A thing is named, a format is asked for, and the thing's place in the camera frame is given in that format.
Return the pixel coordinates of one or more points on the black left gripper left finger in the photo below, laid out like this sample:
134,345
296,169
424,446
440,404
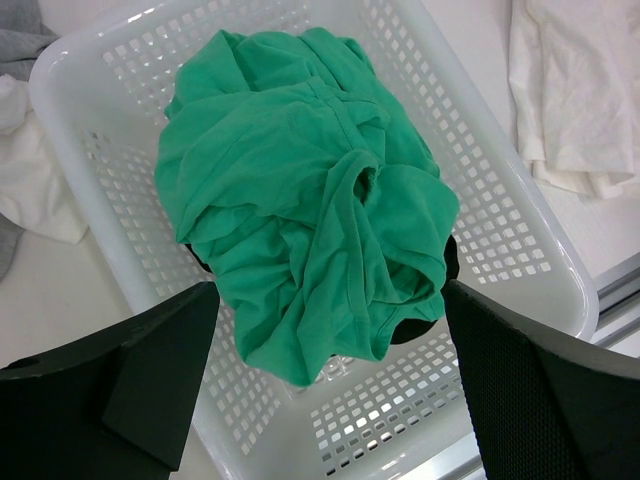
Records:
116,404

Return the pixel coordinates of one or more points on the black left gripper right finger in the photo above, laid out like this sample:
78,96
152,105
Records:
543,404

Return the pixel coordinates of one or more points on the black tank top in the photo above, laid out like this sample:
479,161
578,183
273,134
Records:
409,328

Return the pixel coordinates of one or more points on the green tank top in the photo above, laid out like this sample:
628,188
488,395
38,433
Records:
301,181

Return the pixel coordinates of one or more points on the white tank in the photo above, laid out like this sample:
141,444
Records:
34,193
574,76

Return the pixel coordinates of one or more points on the grey tank top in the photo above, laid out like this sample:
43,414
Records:
23,37

